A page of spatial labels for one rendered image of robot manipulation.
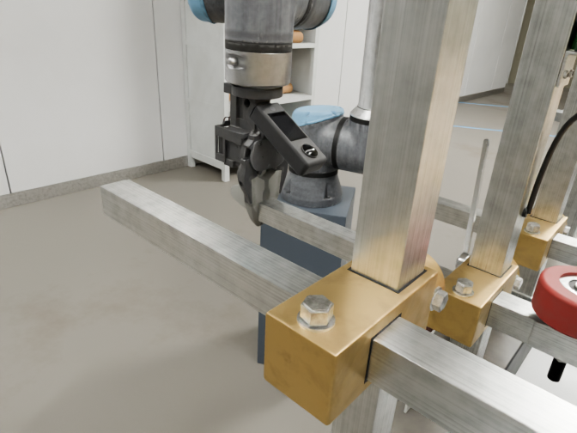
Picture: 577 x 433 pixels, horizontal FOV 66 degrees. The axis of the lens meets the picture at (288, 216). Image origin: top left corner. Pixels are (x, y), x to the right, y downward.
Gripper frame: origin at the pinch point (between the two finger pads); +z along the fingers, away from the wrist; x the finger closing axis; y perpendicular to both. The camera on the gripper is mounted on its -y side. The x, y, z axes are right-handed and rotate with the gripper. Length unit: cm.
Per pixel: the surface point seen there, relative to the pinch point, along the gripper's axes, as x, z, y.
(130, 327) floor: -18, 84, 86
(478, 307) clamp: 4.8, -5.0, -34.5
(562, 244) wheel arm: -23.7, -2.1, -36.1
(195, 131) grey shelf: -147, 58, 217
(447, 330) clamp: 4.8, -1.0, -32.3
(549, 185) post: -27.4, -8.7, -31.4
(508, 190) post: -2.5, -14.8, -32.4
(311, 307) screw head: 28.9, -16.4, -32.3
